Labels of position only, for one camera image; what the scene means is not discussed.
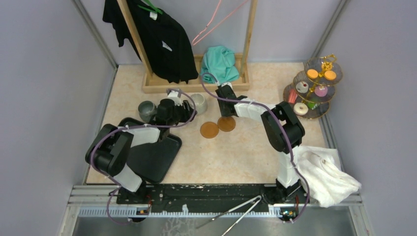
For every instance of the wooden clothes rack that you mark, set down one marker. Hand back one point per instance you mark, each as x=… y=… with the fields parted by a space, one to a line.
x=154 y=84

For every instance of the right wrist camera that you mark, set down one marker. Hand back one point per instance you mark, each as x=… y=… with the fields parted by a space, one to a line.
x=227 y=84

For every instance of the black t-shirt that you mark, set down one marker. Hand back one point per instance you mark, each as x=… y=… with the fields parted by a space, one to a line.
x=166 y=44

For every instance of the pink cupcake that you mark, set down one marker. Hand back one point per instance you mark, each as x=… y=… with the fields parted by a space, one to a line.
x=321 y=91

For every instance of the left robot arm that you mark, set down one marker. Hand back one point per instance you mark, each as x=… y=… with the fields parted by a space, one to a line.
x=110 y=149

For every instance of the white towel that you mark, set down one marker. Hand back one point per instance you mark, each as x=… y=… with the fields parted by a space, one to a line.
x=321 y=169

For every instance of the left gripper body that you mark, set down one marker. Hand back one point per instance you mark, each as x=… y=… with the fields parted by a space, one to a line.
x=180 y=115

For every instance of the grey-blue ceramic mug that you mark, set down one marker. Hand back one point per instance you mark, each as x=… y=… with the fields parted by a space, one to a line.
x=146 y=110

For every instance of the green hanger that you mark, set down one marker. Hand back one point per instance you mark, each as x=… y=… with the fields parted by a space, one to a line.
x=148 y=6

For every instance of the black baking tray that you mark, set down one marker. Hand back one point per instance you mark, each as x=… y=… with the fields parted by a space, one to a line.
x=137 y=163

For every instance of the three-tier glass stand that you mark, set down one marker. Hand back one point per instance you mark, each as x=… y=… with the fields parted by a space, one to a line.
x=321 y=64

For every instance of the orange macaron on stand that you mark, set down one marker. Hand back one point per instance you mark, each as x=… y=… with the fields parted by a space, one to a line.
x=330 y=75

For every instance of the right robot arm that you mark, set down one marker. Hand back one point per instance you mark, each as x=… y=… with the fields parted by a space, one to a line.
x=283 y=129

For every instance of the white glazed donut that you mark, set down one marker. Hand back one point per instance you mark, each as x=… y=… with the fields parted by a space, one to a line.
x=300 y=109

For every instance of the green cake slice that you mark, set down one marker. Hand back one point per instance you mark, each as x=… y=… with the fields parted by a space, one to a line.
x=313 y=105

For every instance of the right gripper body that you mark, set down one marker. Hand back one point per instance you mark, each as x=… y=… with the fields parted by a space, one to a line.
x=223 y=111

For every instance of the teal cloth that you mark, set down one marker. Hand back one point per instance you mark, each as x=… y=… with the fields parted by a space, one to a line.
x=218 y=65

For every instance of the red cake slice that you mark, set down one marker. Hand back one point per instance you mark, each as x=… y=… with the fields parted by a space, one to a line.
x=292 y=96

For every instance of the orange biscuit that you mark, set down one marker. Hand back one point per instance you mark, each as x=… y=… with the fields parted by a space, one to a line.
x=312 y=74

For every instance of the white speckled mug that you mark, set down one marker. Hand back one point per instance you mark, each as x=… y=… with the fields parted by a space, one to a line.
x=200 y=103

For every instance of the wooden coaster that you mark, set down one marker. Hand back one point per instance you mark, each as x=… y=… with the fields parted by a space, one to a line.
x=226 y=124
x=209 y=130

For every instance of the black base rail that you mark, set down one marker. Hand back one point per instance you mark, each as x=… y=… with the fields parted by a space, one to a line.
x=209 y=198

